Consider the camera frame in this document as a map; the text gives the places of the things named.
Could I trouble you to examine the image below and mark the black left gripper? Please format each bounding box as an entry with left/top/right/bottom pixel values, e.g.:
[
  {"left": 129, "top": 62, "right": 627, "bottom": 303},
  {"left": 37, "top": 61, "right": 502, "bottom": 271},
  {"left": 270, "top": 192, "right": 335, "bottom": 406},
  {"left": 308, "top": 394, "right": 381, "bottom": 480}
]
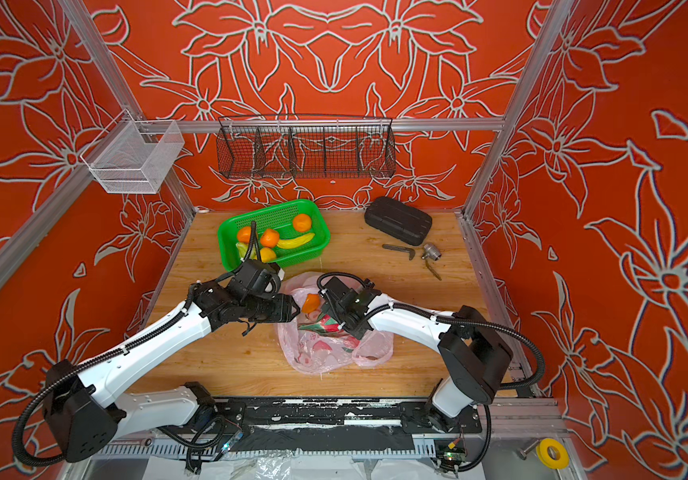
[{"left": 246, "top": 292, "right": 305, "bottom": 320}]

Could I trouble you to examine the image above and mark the orange fruit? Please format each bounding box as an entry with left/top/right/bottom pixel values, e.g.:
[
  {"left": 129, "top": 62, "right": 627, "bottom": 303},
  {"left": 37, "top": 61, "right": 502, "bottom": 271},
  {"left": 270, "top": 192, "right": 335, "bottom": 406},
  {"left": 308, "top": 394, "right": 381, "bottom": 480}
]
[
  {"left": 301, "top": 293, "right": 322, "bottom": 316},
  {"left": 292, "top": 214, "right": 312, "bottom": 233},
  {"left": 260, "top": 229, "right": 280, "bottom": 249}
]

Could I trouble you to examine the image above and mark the yellow lemon fruit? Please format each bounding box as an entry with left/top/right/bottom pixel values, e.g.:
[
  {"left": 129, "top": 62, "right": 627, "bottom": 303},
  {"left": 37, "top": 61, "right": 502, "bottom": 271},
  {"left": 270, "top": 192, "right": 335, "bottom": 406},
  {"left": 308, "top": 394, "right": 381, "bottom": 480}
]
[{"left": 259, "top": 247, "right": 277, "bottom": 263}]

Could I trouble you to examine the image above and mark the pink translucent plastic bag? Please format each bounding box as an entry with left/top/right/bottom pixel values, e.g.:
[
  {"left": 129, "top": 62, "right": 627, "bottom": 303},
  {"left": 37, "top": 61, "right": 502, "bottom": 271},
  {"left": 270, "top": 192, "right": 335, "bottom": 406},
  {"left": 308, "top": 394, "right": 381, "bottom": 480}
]
[{"left": 275, "top": 271, "right": 394, "bottom": 375}]

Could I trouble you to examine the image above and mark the red green dragon fruit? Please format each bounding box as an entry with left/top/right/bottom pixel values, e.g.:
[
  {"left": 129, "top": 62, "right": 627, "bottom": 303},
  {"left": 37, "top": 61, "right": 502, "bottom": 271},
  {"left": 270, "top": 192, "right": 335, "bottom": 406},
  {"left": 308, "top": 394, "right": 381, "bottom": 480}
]
[{"left": 298, "top": 315, "right": 343, "bottom": 337}]

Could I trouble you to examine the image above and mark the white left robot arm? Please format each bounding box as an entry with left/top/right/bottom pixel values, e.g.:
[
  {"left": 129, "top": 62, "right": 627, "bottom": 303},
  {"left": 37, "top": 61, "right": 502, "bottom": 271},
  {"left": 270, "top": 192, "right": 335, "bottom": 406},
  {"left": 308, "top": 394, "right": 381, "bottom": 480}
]
[{"left": 11, "top": 259, "right": 300, "bottom": 467}]

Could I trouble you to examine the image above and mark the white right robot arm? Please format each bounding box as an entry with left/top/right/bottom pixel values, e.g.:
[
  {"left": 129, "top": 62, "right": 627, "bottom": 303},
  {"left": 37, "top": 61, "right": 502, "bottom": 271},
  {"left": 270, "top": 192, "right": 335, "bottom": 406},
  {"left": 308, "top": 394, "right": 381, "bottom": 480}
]
[{"left": 316, "top": 272, "right": 546, "bottom": 419}]

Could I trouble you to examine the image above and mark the yellow toy banana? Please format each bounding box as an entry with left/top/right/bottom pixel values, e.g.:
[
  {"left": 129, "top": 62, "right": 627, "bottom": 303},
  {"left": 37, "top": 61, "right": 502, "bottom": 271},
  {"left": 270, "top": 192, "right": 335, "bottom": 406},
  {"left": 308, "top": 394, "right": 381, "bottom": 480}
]
[{"left": 276, "top": 232, "right": 315, "bottom": 250}]

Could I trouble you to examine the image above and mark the green plastic perforated basket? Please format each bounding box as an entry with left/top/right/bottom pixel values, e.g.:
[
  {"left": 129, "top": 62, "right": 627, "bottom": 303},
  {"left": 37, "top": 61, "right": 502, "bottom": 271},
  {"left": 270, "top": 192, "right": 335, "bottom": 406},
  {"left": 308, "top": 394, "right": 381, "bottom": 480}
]
[{"left": 217, "top": 199, "right": 331, "bottom": 271}]

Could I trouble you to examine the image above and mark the silver metal fitting tool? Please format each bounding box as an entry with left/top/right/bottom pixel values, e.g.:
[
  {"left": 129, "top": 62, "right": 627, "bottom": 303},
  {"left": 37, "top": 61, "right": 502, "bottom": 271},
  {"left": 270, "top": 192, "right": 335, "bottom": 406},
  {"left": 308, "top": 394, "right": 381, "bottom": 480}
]
[{"left": 422, "top": 242, "right": 442, "bottom": 281}]

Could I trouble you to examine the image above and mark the black plastic tool case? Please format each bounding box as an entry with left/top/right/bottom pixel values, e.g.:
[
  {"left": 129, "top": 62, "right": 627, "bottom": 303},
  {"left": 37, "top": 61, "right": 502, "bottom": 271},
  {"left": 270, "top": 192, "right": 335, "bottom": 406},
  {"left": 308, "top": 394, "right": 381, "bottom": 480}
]
[{"left": 364, "top": 196, "right": 433, "bottom": 246}]

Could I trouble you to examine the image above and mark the yellow tape roll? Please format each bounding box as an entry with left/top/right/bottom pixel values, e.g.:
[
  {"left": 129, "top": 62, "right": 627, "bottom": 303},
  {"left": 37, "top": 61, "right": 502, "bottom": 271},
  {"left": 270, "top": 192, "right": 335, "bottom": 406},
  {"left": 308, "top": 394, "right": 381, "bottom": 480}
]
[{"left": 535, "top": 438, "right": 571, "bottom": 470}]

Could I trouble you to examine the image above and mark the dark metal bracket tool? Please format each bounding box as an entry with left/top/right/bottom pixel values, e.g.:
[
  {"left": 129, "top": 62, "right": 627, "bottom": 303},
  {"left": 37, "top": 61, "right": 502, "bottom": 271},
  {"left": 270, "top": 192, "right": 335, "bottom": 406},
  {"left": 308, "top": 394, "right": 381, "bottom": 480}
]
[{"left": 382, "top": 244, "right": 416, "bottom": 260}]

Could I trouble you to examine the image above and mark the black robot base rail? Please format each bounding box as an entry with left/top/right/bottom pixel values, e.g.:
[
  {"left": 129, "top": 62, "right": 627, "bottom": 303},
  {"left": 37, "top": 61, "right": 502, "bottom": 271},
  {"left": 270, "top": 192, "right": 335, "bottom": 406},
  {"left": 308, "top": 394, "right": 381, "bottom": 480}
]
[{"left": 198, "top": 397, "right": 483, "bottom": 459}]

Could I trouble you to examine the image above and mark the black wire wall basket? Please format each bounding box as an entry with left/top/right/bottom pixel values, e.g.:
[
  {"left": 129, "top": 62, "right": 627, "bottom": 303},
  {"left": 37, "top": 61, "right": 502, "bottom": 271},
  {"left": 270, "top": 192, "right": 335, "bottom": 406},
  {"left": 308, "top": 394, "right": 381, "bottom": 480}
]
[{"left": 216, "top": 115, "right": 397, "bottom": 179}]

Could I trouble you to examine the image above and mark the white wire mesh basket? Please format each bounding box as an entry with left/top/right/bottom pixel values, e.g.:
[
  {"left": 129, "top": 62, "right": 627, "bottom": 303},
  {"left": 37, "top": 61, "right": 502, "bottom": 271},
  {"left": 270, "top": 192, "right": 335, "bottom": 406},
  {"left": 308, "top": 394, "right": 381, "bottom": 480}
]
[{"left": 80, "top": 119, "right": 184, "bottom": 194}]

